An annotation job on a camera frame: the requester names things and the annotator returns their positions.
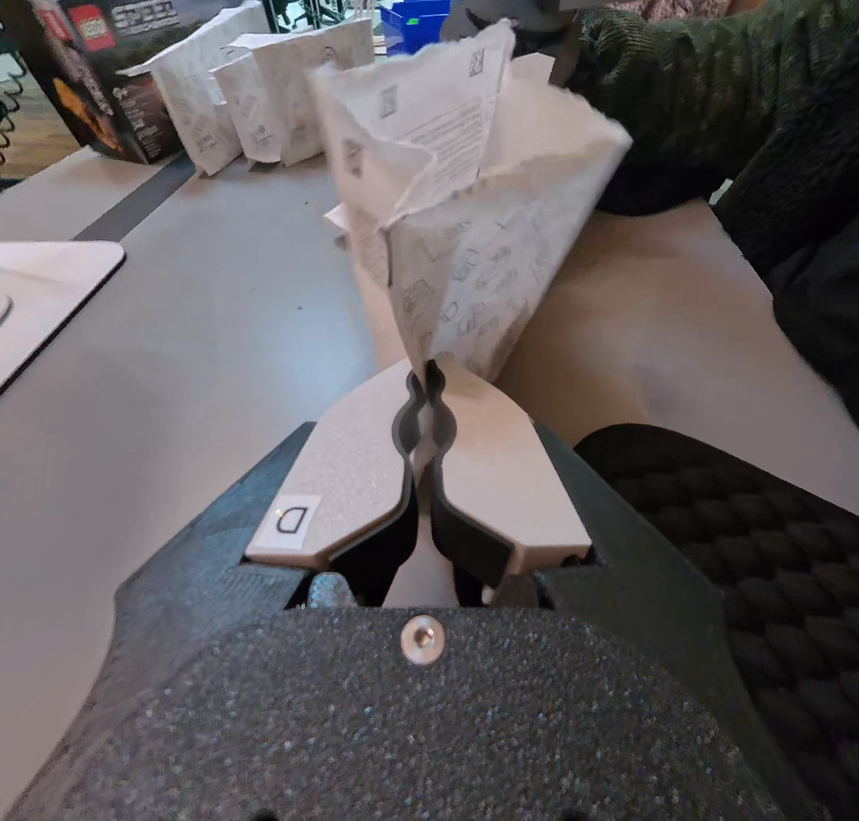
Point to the grey desk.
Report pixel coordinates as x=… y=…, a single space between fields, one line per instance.
x=201 y=364

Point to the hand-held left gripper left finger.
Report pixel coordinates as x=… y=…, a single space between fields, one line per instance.
x=342 y=465

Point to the person's right forearm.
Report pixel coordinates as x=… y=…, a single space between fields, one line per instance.
x=704 y=109

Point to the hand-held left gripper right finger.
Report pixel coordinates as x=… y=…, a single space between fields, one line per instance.
x=510 y=479

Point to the torn white paper bag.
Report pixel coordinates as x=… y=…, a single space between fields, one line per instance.
x=470 y=264

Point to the black printed toy box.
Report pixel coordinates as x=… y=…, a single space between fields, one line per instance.
x=100 y=49

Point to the white board with black edge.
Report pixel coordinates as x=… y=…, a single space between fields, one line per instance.
x=54 y=284

